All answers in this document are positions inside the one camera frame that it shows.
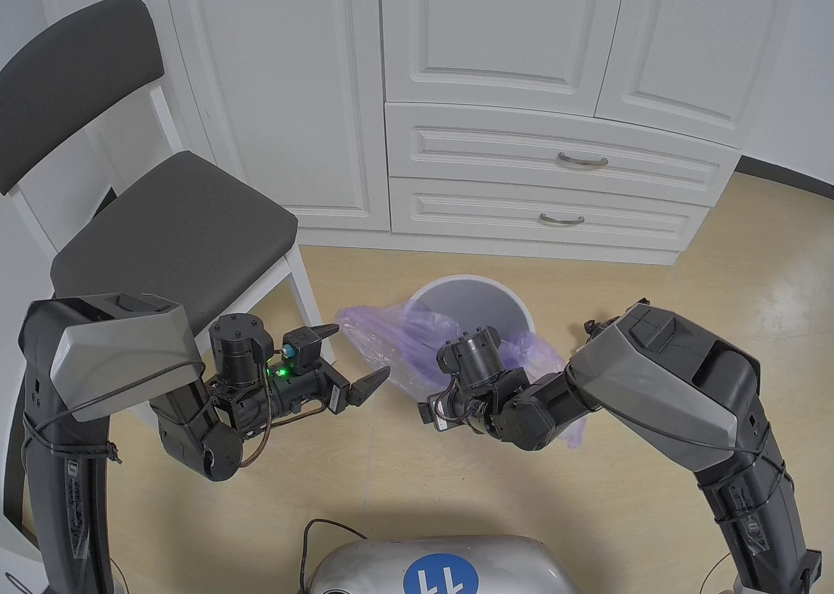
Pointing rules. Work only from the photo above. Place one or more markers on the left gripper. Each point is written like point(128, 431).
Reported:
point(306, 392)

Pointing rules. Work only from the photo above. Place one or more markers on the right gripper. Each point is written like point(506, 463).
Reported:
point(456, 412)

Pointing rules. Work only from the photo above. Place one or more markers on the purple plastic bag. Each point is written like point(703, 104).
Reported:
point(378, 344)

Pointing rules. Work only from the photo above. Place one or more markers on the white trash bin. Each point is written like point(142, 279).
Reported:
point(475, 301)

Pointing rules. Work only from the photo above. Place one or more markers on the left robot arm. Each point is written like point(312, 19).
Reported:
point(124, 350)

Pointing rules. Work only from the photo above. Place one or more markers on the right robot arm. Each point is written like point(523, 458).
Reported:
point(671, 376)

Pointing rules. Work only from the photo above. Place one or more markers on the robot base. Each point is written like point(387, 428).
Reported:
point(391, 568)

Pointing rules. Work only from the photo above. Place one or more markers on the crumpled black plastic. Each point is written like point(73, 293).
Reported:
point(599, 327)

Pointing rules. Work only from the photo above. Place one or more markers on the white chair grey cushions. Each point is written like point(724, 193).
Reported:
point(176, 220)

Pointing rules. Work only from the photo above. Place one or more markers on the white wardrobe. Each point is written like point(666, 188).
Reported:
point(495, 24)

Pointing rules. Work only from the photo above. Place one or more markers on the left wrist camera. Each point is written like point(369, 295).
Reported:
point(300, 350)

